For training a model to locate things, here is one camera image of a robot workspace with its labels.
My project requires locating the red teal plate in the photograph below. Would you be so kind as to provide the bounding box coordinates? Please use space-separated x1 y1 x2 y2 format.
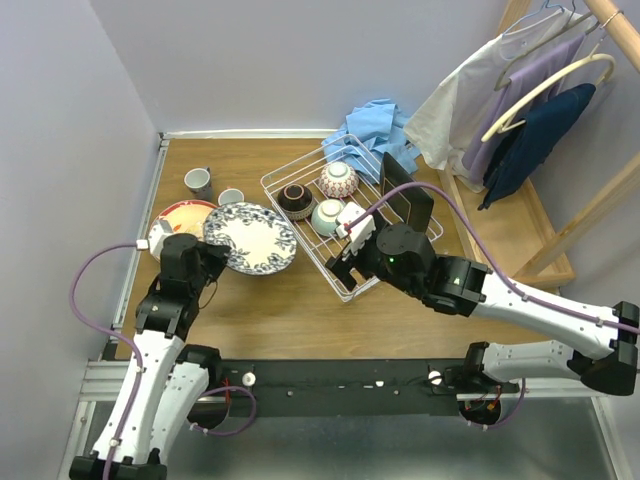
148 198 219 236

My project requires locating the black square plate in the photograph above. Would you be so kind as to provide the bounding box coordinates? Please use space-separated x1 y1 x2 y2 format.
380 153 434 233

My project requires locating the pink mug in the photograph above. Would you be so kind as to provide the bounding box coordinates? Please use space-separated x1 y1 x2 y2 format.
218 188 245 206

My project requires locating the grey mug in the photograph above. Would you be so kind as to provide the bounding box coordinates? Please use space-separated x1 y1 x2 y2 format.
184 168 213 201

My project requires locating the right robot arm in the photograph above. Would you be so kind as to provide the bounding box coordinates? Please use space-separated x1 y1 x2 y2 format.
326 223 639 396

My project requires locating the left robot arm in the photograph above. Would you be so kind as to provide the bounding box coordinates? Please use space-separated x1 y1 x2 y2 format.
69 234 231 479

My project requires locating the wooden clothes rack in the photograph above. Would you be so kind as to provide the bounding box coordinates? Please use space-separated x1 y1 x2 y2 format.
434 0 640 297

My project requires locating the light green ribbed bowl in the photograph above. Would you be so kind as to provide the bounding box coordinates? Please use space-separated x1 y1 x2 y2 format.
311 199 345 237

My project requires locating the red white patterned bowl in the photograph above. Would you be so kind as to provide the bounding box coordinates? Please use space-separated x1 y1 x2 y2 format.
318 161 359 199

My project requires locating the dark brown bowl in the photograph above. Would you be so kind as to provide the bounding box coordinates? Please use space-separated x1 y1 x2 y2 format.
277 183 316 221

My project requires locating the light blue cloth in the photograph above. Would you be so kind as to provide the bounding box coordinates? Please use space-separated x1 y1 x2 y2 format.
322 99 420 184

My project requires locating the white t-shirt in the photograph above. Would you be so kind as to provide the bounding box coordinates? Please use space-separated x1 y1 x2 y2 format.
404 10 594 193

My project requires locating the navy blue garment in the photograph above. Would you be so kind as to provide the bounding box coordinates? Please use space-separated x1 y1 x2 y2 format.
477 83 596 211

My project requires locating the cream clothes hanger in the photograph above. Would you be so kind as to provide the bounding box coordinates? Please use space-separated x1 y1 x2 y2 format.
480 47 617 142

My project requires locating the grey clothes hanger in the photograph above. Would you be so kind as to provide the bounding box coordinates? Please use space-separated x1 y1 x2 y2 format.
494 7 593 92

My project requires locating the lavender shirt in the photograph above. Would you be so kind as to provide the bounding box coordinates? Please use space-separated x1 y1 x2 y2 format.
459 29 586 189

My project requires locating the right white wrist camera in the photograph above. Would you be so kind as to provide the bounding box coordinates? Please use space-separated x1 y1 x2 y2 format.
335 201 376 257

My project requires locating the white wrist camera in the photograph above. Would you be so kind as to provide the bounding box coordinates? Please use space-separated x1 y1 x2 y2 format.
135 219 174 260
335 201 376 257

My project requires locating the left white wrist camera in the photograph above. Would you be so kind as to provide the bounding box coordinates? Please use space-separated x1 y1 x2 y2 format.
135 219 174 260

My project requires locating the white wire dish rack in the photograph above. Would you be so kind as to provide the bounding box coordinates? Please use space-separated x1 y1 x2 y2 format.
259 131 445 304

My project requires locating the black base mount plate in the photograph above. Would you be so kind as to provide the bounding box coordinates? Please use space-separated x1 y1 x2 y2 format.
194 357 532 431

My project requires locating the blue wire hanger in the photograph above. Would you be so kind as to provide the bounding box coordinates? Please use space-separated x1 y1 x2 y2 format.
499 1 565 60

